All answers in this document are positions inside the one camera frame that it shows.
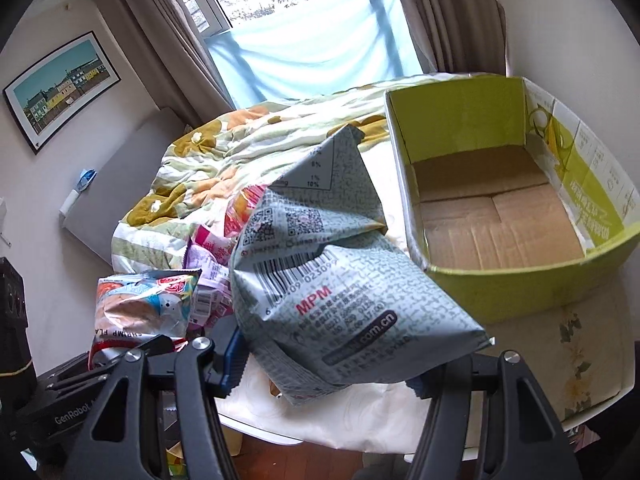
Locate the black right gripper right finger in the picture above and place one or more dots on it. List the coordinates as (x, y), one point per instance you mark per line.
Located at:
(520, 435)

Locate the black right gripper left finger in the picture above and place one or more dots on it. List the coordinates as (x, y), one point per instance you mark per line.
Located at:
(123, 435)

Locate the shrimp chips snack bag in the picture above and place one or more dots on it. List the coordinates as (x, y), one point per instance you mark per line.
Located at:
(132, 309)

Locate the grey green snack bag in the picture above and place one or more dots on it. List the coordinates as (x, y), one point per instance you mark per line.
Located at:
(324, 300)

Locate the purple snack bag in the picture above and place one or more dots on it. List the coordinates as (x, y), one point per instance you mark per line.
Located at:
(211, 255)

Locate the grey headboard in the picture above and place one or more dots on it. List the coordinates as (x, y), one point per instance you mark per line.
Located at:
(92, 215)

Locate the floral striped quilt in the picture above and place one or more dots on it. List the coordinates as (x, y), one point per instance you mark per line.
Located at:
(201, 171)

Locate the green cardboard box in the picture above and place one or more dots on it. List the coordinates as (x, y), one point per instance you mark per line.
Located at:
(511, 203)

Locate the red pink snack bag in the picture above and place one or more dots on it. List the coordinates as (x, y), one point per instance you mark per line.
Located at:
(240, 208)

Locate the framed town picture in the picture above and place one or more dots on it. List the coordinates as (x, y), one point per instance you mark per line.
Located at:
(46, 96)

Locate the left brown curtain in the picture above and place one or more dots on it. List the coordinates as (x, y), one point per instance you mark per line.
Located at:
(200, 94)

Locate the brown curtain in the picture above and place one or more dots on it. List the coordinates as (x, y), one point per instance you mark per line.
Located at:
(457, 36)
(200, 94)

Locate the right brown curtain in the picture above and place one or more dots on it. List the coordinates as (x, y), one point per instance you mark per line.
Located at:
(457, 36)

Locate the light blue window cloth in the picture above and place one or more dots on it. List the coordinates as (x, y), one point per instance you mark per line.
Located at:
(317, 47)

